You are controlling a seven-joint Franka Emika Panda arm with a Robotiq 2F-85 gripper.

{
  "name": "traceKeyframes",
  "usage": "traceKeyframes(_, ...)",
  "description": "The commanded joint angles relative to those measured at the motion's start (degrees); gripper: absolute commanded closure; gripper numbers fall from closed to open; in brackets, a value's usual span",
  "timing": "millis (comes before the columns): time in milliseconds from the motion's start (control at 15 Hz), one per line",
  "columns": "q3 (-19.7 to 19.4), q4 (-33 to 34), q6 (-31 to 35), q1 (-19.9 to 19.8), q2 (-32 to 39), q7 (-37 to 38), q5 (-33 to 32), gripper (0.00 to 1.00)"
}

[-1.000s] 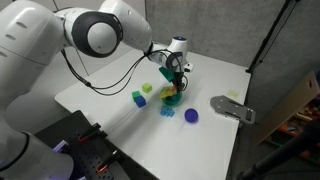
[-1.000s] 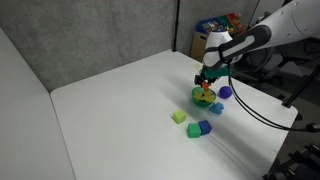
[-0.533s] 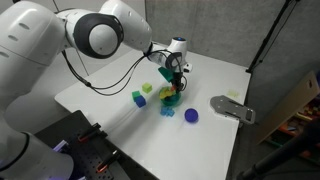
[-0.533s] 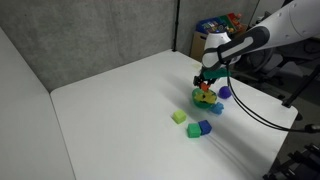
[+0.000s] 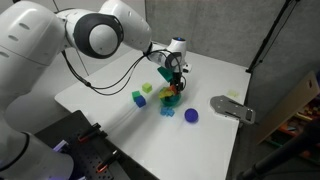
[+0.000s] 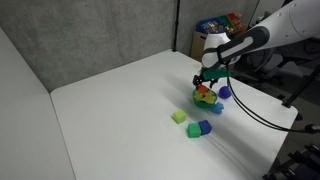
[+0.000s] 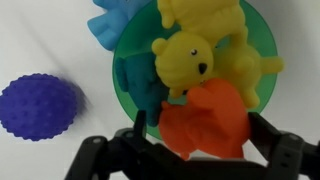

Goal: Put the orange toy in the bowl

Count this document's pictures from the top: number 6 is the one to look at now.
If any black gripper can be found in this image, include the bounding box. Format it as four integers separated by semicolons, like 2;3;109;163
192;75;220;89

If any yellow toy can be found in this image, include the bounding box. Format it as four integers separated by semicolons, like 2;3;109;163
193;89;217;104

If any green bowl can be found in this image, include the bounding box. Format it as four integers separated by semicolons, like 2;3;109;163
191;87;219;110

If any light blue toy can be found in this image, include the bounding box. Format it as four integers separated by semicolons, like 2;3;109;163
209;101;225;116

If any wooden toy shelf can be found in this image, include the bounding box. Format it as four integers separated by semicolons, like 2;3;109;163
189;12;249;63

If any purple ball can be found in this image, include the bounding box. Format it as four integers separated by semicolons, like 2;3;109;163
217;85;233;100

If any lime green cube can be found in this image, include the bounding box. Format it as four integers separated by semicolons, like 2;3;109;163
171;109;188;125

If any blue cube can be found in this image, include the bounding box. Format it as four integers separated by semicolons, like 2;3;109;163
197;119;213;136

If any dark green cube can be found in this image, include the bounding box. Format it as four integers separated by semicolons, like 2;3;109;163
186;122;202;139

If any black tripod leg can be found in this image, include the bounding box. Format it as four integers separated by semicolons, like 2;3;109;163
281;64;320;108

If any teal camera mount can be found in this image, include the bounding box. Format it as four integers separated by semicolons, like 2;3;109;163
201;68;232;82

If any thick black cable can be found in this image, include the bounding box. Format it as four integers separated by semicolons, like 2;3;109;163
226;68;320;135

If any black camera stand pole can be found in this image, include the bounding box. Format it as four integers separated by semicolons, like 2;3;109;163
171;0;181;53

